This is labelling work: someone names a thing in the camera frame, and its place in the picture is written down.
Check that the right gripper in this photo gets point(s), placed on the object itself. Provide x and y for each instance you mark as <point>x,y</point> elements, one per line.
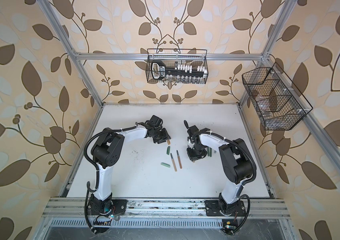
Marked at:
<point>192,156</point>

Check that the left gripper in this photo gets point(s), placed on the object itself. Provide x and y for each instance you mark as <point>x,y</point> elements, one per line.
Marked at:
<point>166,136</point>

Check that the green pen cap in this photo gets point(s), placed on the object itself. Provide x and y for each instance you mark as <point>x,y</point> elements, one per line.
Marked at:
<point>168,150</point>

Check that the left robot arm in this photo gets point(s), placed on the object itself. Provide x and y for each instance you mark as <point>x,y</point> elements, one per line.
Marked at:
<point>103,151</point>

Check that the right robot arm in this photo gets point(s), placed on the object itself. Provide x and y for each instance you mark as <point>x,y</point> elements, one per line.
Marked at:
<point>237,162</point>

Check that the light green cap lower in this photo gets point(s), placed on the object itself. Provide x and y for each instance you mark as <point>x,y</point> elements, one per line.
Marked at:
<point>165,165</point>

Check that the black socket tool set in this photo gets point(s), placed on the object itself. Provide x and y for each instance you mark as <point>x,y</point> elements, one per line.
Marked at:
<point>159,71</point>

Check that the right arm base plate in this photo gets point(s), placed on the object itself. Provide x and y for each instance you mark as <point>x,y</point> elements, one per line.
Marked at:
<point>219,208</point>

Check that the back wire basket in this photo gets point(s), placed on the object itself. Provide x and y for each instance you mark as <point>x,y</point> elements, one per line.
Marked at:
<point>194,57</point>

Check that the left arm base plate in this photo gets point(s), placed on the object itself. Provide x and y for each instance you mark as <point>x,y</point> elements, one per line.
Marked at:
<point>96,207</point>

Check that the side wire basket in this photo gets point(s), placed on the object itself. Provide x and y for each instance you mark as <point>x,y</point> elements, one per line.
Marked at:
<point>278,102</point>

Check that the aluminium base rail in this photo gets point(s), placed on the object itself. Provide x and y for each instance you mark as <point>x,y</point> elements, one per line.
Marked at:
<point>273,209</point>

